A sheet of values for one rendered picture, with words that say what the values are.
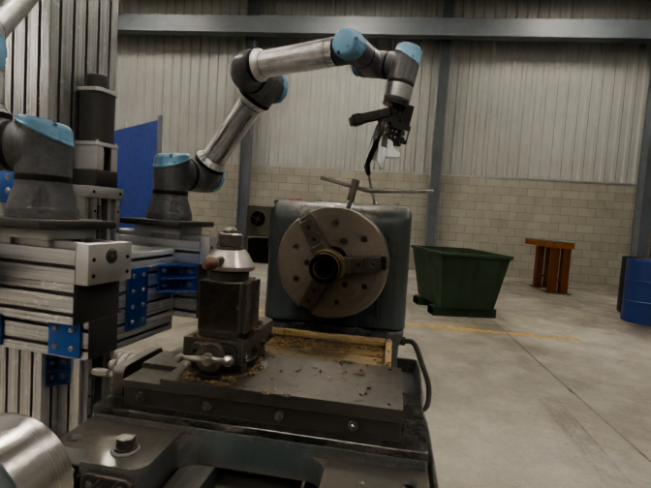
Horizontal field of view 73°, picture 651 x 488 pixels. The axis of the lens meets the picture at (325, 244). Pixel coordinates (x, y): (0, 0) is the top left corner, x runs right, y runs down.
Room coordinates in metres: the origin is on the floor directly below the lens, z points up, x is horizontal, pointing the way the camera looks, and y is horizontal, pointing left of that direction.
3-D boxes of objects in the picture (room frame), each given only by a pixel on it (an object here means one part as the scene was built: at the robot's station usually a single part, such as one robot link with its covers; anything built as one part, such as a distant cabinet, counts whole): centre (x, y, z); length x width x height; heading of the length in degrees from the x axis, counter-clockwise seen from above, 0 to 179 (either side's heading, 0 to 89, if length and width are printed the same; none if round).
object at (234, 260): (0.66, 0.15, 1.13); 0.08 x 0.08 x 0.03
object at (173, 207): (1.51, 0.54, 1.21); 0.15 x 0.15 x 0.10
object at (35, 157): (1.03, 0.68, 1.33); 0.13 x 0.12 x 0.14; 97
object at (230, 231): (0.66, 0.15, 1.17); 0.04 x 0.04 x 0.03
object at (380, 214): (1.66, -0.07, 1.06); 0.59 x 0.48 x 0.39; 171
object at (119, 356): (0.69, 0.33, 0.95); 0.07 x 0.04 x 0.04; 81
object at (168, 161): (1.52, 0.54, 1.33); 0.13 x 0.12 x 0.14; 150
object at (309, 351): (0.99, 0.01, 0.89); 0.36 x 0.30 x 0.04; 81
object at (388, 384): (0.65, 0.08, 0.95); 0.43 x 0.17 x 0.05; 81
